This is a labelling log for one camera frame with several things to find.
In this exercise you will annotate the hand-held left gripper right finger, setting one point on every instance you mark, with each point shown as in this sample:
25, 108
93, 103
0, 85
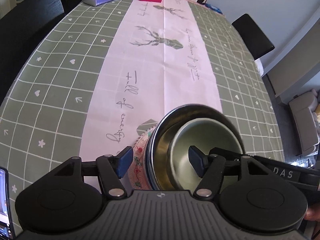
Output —
197, 162

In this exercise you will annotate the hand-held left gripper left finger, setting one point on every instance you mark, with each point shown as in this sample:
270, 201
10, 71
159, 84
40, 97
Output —
123, 162

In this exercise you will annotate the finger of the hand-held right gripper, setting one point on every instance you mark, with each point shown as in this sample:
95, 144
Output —
225, 153

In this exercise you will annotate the blue steel-lined bowl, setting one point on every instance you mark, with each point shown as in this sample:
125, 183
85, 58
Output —
162, 140

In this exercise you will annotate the person's right hand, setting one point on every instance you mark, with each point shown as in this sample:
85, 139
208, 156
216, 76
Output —
313, 212

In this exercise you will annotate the grey sofa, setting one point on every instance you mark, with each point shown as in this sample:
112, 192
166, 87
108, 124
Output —
305, 125

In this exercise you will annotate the pink deer-print table runner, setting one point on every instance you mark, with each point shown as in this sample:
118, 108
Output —
150, 80

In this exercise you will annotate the black smartphone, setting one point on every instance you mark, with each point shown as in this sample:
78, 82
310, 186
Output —
6, 205

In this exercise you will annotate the blue packet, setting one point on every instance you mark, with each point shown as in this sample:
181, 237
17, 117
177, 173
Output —
213, 8

